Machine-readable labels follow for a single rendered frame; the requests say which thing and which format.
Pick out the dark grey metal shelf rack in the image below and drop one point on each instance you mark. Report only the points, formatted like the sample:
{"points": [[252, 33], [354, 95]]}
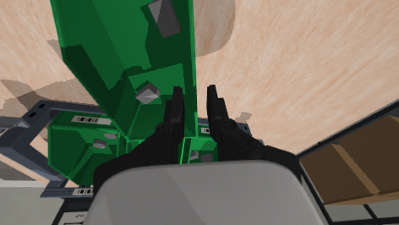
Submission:
{"points": [[15, 145]]}

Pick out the green bin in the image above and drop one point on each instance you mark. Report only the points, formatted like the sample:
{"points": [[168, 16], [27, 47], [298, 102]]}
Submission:
{"points": [[70, 138], [203, 145], [132, 144], [115, 48]]}

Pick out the grey metal disc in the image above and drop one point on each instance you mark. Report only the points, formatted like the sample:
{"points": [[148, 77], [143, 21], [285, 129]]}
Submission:
{"points": [[100, 144], [111, 136]]}

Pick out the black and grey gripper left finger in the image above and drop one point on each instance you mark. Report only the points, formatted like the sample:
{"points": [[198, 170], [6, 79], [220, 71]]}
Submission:
{"points": [[161, 148]]}

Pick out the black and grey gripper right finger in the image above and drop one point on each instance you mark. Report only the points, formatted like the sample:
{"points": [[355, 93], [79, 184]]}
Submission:
{"points": [[233, 144]]}

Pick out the black case with orange latches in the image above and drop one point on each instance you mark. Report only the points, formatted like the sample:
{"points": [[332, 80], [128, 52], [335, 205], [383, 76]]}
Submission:
{"points": [[73, 211]]}

